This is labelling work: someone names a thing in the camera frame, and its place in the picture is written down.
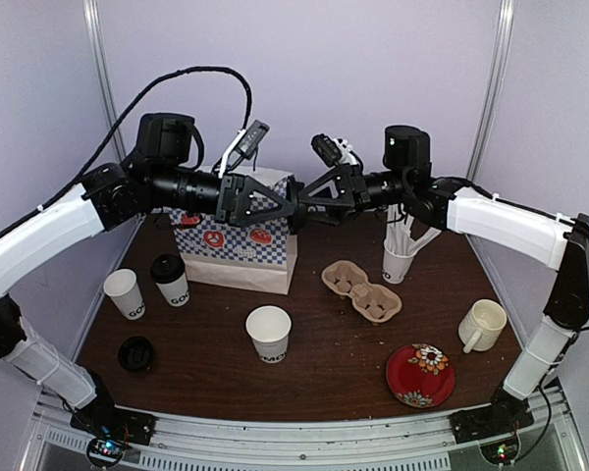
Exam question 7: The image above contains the white cup holding straws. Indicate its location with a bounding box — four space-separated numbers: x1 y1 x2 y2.
382 239 416 285

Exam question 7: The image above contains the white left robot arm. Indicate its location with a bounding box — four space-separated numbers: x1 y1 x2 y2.
0 113 295 436

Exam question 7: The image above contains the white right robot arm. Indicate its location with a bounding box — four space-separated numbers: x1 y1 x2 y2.
287 125 589 434

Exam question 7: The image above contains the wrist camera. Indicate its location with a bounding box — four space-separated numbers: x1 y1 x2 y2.
311 133 364 170
216 120 270 178

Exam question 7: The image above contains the white paper coffee cup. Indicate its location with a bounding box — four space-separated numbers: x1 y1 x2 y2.
156 274 190 307

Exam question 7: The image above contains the blue checkered paper bag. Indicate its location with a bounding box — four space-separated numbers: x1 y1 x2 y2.
169 164 300 295

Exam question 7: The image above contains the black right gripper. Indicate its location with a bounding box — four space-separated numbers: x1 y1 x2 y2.
294 163 411 226

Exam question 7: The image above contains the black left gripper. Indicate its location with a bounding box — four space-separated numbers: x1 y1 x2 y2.
149 162 295 228

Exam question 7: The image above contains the cream ceramic mug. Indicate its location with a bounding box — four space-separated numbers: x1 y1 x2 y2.
457 299 508 354

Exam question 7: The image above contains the aluminium front rail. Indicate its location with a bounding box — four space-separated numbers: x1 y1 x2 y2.
19 387 585 471

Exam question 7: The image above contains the red floral plate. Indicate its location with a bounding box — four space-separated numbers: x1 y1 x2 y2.
385 343 455 409

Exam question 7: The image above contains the black plastic lid stack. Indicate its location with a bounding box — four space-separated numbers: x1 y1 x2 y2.
117 336 155 373

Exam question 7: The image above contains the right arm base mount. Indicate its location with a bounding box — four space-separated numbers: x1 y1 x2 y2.
449 383 534 444

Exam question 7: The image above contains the brown pulp cup carrier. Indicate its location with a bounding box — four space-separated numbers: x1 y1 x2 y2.
321 260 402 325

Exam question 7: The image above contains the black plastic cup lid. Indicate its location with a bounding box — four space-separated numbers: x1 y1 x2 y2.
149 253 186 285

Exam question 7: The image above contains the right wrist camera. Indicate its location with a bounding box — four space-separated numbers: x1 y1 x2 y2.
311 133 364 170

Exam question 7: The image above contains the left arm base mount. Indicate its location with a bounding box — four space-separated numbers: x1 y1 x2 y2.
63 388 156 445

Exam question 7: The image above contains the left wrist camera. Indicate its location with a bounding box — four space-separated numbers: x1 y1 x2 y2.
216 120 270 178

